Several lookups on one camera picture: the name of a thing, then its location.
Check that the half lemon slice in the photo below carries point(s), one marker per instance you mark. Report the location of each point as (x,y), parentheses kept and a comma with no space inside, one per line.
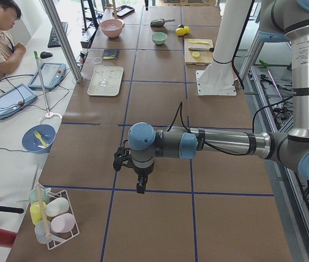
(195,54)

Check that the cream bear tray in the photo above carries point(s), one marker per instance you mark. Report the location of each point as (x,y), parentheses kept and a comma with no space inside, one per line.
(113,75)

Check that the blue teach pendant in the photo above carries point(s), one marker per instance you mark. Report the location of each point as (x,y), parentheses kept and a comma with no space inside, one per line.
(52,75)
(15,99)

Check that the translucent plastic cup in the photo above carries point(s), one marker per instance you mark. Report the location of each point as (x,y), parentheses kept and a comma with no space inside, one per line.
(40,233)

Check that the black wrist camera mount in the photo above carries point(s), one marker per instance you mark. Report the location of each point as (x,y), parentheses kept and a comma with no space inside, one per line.
(122,157)

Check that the pink bowl of ice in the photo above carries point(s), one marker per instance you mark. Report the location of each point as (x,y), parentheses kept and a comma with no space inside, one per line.
(112,28)

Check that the near blue teach pendant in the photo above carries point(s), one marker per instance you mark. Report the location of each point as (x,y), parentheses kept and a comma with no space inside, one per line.
(15,99)

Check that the white plastic cup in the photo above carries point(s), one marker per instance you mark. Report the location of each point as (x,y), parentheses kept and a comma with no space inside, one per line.
(57,207)

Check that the far blue teach pendant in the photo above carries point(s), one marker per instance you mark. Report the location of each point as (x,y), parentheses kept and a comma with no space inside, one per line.
(52,75)

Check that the yellow plastic fork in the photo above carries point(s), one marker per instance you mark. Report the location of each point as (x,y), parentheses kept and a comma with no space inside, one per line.
(39,137)

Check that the black computer mouse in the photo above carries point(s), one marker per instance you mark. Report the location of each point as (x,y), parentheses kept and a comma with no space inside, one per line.
(45,54)

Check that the white wire cup rack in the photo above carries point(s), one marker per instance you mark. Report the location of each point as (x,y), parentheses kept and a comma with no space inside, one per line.
(55,239)

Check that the metal ice scoop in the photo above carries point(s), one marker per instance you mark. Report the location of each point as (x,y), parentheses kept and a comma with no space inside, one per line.
(160,22)

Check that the wooden cutting board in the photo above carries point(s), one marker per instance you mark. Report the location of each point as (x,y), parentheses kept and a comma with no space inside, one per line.
(205,57)

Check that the yellow plastic cup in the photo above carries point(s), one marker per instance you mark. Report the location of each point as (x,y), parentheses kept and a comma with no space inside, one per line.
(35,213)

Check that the yellow plastic knife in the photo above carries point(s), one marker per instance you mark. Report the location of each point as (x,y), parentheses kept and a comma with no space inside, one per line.
(198,42)

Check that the green plastic cup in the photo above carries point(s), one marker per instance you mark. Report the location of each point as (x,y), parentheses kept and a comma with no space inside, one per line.
(33,196)

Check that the green ceramic bowl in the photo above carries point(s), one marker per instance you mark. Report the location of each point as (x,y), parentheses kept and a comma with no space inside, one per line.
(159,38)

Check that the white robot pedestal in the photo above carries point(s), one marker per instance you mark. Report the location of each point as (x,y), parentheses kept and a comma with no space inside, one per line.
(218,78)

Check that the reacher grabber stick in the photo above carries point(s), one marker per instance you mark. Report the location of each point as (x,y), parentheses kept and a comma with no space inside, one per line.
(48,115)

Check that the clear wine glass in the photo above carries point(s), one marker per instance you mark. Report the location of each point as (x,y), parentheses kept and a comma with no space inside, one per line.
(99,69)

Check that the pink plastic cup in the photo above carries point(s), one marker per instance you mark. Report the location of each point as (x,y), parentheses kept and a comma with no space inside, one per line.
(63,223)

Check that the aluminium frame post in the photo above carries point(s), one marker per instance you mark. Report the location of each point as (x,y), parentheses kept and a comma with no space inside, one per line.
(54,18)

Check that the yellow lemon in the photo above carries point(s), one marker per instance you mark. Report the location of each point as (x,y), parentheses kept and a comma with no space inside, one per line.
(181,31)
(187,29)

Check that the metal handled knife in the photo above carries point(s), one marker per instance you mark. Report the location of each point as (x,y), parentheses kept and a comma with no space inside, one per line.
(201,49)

